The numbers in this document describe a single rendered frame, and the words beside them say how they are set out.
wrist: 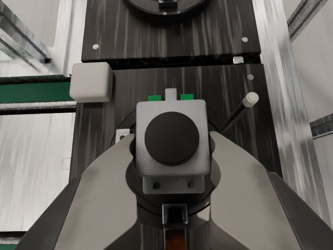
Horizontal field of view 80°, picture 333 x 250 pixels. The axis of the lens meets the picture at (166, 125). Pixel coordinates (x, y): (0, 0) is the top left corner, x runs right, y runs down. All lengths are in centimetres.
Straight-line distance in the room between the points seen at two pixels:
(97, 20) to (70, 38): 5
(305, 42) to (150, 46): 32
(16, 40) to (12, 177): 18
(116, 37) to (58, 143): 17
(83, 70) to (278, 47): 26
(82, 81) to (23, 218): 20
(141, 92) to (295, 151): 20
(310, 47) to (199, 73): 28
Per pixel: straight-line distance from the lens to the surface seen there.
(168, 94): 17
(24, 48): 31
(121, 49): 29
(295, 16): 40
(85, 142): 26
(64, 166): 27
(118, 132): 21
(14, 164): 37
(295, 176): 28
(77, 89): 26
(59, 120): 34
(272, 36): 35
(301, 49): 48
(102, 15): 34
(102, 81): 25
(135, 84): 26
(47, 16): 55
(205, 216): 22
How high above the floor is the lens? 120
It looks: 74 degrees down
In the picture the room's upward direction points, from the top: 9 degrees counter-clockwise
